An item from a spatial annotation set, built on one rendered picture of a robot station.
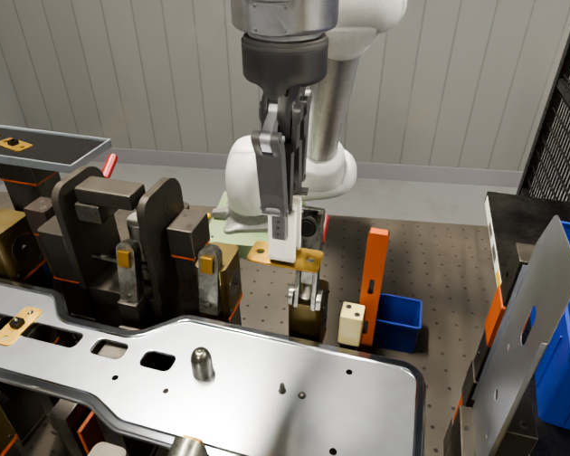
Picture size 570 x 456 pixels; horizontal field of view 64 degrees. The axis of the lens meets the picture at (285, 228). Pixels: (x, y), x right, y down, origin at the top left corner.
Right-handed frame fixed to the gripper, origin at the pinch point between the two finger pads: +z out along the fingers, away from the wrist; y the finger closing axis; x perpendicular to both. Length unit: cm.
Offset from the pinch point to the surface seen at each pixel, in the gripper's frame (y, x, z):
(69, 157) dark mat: -31, -55, 13
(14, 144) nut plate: -32, -70, 12
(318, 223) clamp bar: -14.8, 1.1, 8.9
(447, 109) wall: -267, 36, 76
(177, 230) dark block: -18.1, -24.5, 16.9
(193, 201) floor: -195, -118, 129
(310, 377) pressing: -3.2, 3.1, 28.9
